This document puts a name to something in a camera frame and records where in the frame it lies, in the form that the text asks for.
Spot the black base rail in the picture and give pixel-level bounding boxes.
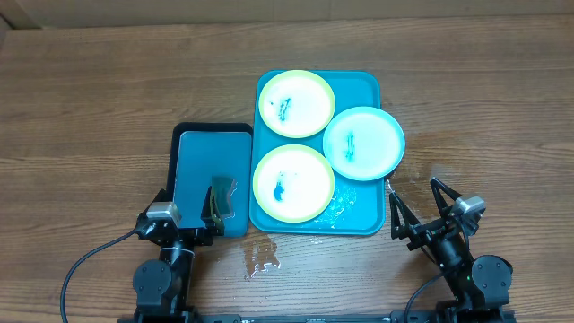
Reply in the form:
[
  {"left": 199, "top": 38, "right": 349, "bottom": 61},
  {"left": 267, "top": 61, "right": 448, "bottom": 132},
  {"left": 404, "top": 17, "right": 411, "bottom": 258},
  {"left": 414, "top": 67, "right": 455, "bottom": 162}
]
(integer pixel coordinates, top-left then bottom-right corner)
[{"left": 117, "top": 310, "right": 517, "bottom": 323}]

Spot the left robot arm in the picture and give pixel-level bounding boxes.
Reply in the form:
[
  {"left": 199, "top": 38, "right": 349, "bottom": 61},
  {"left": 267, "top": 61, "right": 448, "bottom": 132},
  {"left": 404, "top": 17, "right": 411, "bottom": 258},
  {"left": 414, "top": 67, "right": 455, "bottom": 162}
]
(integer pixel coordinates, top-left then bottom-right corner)
[{"left": 133, "top": 188, "right": 224, "bottom": 322}]

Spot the yellow plate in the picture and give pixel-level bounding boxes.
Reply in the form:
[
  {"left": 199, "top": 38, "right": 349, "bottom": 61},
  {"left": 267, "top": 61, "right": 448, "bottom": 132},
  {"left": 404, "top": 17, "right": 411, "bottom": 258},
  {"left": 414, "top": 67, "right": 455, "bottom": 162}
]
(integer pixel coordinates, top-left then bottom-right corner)
[
  {"left": 252, "top": 144, "right": 335, "bottom": 223},
  {"left": 257, "top": 70, "right": 335, "bottom": 139}
]

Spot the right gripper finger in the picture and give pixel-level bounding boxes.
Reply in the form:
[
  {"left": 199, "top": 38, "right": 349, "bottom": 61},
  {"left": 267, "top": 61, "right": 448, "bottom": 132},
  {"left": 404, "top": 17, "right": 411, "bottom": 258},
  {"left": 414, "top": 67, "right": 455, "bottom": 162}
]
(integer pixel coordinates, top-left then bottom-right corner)
[
  {"left": 388, "top": 191, "right": 421, "bottom": 239},
  {"left": 430, "top": 177, "right": 462, "bottom": 218}
]

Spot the small black water tray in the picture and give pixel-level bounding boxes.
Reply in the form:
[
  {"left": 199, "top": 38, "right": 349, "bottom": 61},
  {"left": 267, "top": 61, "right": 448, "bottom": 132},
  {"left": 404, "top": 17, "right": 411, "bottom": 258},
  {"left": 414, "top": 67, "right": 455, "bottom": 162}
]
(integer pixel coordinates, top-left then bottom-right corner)
[{"left": 166, "top": 122, "right": 253, "bottom": 238}]

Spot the green and yellow sponge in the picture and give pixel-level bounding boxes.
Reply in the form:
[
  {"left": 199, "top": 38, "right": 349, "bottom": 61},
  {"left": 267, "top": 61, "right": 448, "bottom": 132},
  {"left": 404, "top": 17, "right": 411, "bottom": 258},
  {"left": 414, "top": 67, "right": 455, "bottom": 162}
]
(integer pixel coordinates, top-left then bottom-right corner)
[{"left": 211, "top": 176, "right": 237, "bottom": 220}]

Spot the light blue plate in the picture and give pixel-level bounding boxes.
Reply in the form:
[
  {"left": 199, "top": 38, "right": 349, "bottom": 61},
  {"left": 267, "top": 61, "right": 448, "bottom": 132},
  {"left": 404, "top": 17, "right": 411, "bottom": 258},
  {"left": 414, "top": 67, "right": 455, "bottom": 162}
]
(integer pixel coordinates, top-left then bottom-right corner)
[{"left": 323, "top": 106, "right": 406, "bottom": 181}]

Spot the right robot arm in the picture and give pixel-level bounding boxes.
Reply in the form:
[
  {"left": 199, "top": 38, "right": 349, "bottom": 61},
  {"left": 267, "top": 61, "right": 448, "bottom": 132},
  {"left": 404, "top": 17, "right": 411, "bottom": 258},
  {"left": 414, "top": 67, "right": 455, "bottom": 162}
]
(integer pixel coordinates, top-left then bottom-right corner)
[{"left": 388, "top": 178, "right": 516, "bottom": 323}]

